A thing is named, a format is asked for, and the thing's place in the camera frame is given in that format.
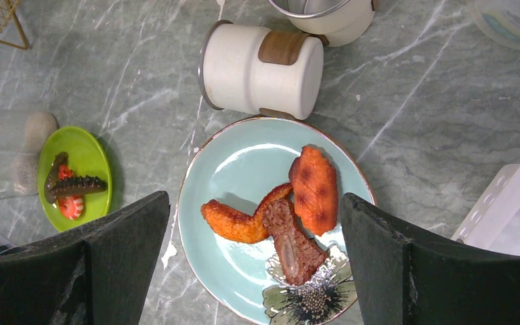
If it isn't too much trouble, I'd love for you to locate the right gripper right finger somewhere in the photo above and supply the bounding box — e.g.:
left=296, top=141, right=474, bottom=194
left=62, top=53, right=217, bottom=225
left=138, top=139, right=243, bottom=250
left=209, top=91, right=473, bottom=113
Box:
left=339, top=193, right=520, bottom=324

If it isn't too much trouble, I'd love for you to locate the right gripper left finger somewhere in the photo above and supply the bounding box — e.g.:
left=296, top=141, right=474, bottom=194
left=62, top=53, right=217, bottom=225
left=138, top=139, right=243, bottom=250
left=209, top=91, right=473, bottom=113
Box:
left=0, top=191, right=170, bottom=324

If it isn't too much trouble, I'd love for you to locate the cream lid shaker jar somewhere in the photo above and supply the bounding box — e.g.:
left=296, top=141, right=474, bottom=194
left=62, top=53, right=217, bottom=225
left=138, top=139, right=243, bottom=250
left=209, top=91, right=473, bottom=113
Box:
left=0, top=110, right=58, bottom=153

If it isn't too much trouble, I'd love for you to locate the dark sea cucumber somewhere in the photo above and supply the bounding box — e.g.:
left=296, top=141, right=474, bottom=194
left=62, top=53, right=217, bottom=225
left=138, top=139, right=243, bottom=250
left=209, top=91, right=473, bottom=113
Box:
left=50, top=175, right=107, bottom=198

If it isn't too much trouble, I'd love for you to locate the brown meat rib piece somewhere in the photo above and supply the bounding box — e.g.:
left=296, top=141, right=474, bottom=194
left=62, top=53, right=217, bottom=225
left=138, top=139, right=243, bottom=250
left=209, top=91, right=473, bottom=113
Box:
left=262, top=198, right=328, bottom=286

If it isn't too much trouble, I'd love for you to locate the green plate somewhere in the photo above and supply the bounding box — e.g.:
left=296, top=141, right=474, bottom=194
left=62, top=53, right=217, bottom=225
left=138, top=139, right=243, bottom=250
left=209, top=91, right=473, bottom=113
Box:
left=37, top=126, right=112, bottom=232

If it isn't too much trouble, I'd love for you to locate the white plastic basket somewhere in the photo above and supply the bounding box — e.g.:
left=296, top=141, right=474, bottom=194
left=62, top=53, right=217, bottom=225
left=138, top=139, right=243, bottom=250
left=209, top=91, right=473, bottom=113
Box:
left=451, top=164, right=520, bottom=256

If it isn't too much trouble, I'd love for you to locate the orange fried piece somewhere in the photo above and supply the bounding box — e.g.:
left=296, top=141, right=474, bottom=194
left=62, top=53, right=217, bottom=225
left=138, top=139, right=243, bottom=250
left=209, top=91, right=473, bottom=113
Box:
left=288, top=146, right=339, bottom=236

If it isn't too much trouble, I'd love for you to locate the black lid shaker jar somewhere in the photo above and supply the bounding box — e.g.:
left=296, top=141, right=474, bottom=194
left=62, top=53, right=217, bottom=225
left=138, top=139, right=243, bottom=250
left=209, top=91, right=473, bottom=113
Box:
left=0, top=152, right=39, bottom=200

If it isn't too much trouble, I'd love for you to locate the orange chicken wing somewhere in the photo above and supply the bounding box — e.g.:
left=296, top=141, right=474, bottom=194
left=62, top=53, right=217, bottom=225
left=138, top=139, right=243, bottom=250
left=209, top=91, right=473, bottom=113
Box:
left=200, top=183, right=293, bottom=244

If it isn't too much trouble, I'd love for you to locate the light blue flower plate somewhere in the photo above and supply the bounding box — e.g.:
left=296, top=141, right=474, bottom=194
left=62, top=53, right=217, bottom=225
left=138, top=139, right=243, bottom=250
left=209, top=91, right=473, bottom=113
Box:
left=177, top=116, right=375, bottom=324

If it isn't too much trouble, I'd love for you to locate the white mug lying down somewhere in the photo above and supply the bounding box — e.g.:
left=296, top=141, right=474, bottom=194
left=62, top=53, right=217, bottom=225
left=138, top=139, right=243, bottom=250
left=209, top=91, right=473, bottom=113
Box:
left=198, top=20, right=327, bottom=120

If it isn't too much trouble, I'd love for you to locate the upright steel lined mug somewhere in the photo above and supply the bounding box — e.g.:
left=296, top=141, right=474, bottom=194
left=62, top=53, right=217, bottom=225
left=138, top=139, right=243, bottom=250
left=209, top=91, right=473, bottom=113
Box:
left=269, top=0, right=378, bottom=47

